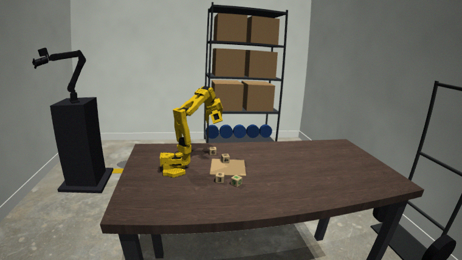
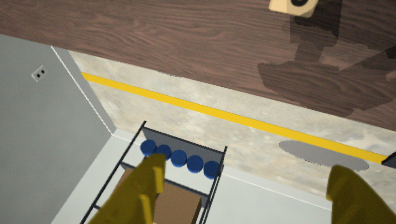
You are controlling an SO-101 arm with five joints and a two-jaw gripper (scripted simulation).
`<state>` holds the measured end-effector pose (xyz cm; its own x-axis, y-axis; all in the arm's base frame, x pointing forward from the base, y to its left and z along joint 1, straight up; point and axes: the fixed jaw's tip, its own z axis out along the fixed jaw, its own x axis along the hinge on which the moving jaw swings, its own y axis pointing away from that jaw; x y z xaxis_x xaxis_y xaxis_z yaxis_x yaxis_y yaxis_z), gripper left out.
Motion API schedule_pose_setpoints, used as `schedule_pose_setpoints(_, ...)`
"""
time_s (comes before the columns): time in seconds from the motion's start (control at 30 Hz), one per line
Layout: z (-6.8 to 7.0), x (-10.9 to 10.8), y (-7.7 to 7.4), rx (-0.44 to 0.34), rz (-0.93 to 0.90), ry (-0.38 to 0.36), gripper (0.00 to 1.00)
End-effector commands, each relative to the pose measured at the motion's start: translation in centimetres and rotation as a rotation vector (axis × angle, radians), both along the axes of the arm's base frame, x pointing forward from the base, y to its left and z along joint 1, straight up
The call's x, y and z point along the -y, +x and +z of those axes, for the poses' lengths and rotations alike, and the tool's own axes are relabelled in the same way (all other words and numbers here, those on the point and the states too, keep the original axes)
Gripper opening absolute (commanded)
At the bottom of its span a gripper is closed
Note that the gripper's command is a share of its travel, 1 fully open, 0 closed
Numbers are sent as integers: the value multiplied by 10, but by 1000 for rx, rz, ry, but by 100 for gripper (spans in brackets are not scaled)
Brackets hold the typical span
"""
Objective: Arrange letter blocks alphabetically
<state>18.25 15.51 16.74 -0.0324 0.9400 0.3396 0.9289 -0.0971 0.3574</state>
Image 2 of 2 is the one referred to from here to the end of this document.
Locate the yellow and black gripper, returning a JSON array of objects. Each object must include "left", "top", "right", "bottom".
[{"left": 87, "top": 153, "right": 396, "bottom": 224}]

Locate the beige block with black number 9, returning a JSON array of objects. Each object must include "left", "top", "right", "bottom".
[{"left": 269, "top": 0, "right": 318, "bottom": 18}]

